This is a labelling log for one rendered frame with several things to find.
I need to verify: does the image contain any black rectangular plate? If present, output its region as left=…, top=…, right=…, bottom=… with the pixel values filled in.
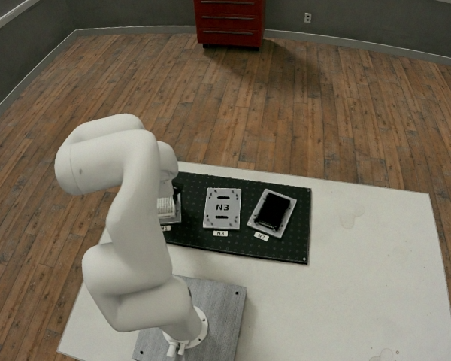
left=254, top=192, right=291, bottom=231

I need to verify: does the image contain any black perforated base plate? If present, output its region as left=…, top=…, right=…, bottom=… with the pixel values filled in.
left=160, top=171, right=311, bottom=265

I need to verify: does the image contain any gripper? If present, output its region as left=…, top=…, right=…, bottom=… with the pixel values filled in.
left=159, top=180, right=183, bottom=204

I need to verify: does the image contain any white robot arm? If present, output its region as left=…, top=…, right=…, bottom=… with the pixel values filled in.
left=54, top=114, right=208, bottom=358

